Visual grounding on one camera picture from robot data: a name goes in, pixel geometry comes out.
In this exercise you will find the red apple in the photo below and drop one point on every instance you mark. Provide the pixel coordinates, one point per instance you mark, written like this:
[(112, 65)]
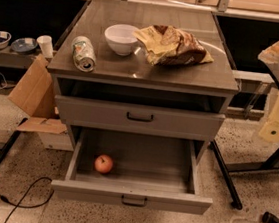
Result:
[(103, 164)]

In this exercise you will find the open middle drawer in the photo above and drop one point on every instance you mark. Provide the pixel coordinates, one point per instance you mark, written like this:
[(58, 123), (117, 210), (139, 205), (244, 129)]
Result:
[(157, 173)]

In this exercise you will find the grey drawer cabinet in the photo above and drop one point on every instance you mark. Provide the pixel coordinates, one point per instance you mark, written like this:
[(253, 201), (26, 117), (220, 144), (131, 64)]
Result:
[(131, 79)]

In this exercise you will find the closed upper drawer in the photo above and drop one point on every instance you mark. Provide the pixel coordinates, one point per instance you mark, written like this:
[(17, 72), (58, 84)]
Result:
[(136, 118)]

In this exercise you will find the black caster foot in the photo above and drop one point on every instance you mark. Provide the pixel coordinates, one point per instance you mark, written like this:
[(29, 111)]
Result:
[(269, 218)]

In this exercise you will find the yellow brown chip bag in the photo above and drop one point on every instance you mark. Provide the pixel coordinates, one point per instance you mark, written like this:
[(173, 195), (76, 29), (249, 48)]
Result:
[(168, 45)]

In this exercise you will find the white ceramic bowl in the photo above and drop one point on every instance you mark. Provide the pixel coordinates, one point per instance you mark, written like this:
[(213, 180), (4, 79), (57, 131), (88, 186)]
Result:
[(120, 38)]

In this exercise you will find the crushed soda can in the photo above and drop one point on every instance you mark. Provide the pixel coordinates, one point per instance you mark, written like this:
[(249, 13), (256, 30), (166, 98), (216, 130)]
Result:
[(83, 54)]

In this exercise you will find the white paper cup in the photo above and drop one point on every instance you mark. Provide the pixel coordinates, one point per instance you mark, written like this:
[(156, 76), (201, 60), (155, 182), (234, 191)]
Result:
[(45, 44)]

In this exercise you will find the brown cardboard box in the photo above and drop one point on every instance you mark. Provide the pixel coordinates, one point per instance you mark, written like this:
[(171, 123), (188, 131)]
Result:
[(35, 96)]

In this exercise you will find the blue patterned bowl right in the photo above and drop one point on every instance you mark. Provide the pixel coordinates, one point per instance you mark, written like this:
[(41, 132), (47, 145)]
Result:
[(24, 45)]

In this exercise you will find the black table leg frame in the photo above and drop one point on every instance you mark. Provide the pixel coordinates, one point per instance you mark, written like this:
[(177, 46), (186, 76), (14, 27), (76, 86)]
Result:
[(272, 163)]

